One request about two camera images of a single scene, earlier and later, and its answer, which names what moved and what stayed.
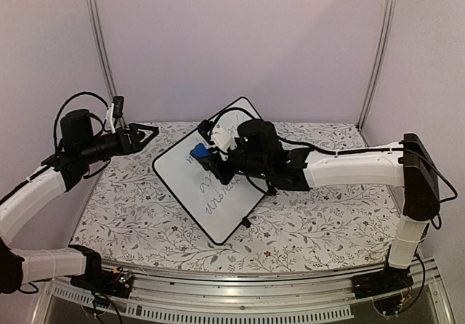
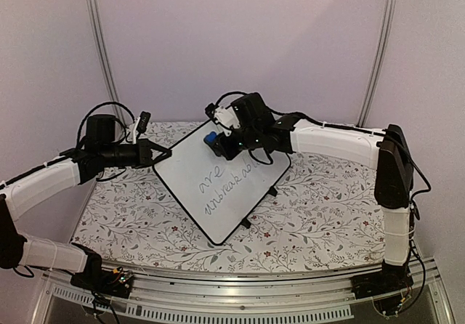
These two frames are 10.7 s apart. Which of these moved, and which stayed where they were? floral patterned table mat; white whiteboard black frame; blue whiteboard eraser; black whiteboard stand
Moved: blue whiteboard eraser
Stayed: white whiteboard black frame; floral patterned table mat; black whiteboard stand
